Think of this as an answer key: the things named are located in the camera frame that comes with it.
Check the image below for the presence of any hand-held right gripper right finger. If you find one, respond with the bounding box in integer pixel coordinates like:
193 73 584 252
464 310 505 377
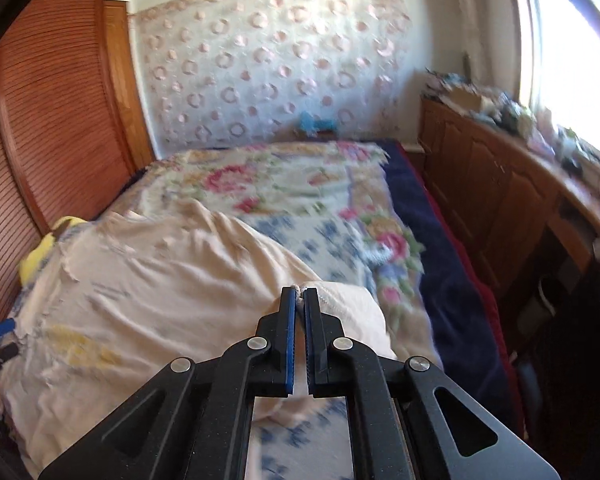
302 286 561 480

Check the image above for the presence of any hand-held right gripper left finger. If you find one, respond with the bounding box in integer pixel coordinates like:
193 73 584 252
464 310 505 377
37 286 298 480

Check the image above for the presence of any beige shirt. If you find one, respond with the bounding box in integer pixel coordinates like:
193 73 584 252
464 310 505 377
0 199 398 480

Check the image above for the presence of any yellow pillow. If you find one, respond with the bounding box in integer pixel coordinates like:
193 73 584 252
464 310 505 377
19 216 88 283

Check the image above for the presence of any blue floral padded board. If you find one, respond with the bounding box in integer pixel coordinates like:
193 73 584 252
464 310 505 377
50 210 396 480

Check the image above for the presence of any navy blue blanket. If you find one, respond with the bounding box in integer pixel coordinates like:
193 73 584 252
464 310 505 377
380 139 518 411

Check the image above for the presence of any pink floral blanket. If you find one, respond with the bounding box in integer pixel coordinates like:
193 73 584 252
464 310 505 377
130 140 441 361

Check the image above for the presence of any teal toy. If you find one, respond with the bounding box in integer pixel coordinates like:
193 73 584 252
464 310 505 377
296 111 337 138

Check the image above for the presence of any wooden louvered wardrobe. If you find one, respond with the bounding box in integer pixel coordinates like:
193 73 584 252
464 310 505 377
0 0 156 331

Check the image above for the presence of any wooden sideboard cabinet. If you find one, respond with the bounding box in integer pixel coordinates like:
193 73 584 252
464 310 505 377
417 95 600 301

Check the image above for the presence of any black chair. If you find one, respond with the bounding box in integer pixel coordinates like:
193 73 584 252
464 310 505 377
510 245 600 480

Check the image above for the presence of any circle patterned sheer curtain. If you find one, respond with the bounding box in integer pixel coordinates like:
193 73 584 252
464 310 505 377
135 0 416 153

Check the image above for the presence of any cardboard box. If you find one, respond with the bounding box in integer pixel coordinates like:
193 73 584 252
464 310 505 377
442 85 488 111

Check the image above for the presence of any pink object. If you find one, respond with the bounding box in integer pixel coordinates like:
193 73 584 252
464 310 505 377
527 107 556 156

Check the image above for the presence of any window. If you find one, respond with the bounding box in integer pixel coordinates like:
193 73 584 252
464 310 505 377
510 0 600 161

